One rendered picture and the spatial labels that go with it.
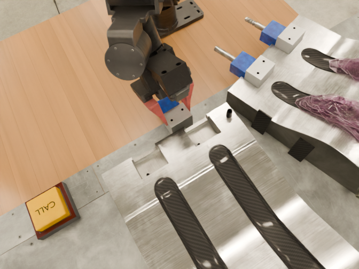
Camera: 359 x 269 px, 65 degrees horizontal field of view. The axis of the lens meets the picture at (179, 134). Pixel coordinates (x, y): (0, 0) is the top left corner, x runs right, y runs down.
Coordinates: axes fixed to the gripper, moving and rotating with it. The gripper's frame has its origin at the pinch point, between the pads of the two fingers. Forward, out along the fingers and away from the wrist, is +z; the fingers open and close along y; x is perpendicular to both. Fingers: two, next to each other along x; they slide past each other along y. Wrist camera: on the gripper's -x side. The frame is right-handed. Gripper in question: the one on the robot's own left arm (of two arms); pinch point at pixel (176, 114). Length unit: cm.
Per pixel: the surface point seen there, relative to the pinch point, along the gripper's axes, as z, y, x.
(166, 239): 6.3, -13.8, -18.8
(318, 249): 10.0, 3.5, -31.7
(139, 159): 0.1, -10.9, -6.0
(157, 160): 1.9, -8.2, -6.7
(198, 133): 1.8, 1.0, -6.5
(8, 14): -11, -35, 192
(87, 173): 3.4, -21.3, 3.4
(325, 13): 50, 130, 83
